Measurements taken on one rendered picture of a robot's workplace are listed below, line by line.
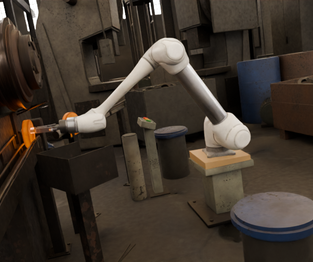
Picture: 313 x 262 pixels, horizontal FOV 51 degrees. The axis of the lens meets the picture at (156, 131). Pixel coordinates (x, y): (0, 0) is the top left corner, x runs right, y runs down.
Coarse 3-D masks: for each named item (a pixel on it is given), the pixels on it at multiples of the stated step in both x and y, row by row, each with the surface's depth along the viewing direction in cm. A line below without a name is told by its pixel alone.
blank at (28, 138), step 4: (24, 120) 175; (28, 120) 174; (24, 124) 171; (28, 124) 172; (32, 124) 182; (24, 128) 170; (28, 128) 170; (24, 132) 169; (28, 132) 170; (24, 136) 170; (28, 136) 170; (32, 136) 180; (24, 140) 170; (28, 140) 171; (32, 140) 176; (28, 144) 172
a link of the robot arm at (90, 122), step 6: (84, 114) 180; (90, 114) 179; (96, 114) 180; (102, 114) 182; (78, 120) 177; (84, 120) 177; (90, 120) 177; (96, 120) 178; (102, 120) 179; (78, 126) 177; (84, 126) 177; (90, 126) 177; (96, 126) 178; (102, 126) 180; (84, 132) 180; (90, 132) 181
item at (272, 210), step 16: (272, 192) 132; (288, 192) 130; (240, 208) 123; (256, 208) 121; (272, 208) 119; (288, 208) 117; (304, 208) 115; (240, 224) 114; (256, 224) 110; (272, 224) 108; (288, 224) 107; (304, 224) 106; (256, 240) 113; (272, 240) 107; (288, 240) 106; (304, 240) 109; (256, 256) 115; (272, 256) 111; (288, 256) 109; (304, 256) 110
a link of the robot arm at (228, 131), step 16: (160, 48) 164; (176, 48) 161; (160, 64) 173; (176, 64) 167; (192, 80) 173; (192, 96) 178; (208, 96) 177; (208, 112) 181; (224, 112) 183; (224, 128) 181; (240, 128) 180; (224, 144) 187; (240, 144) 180
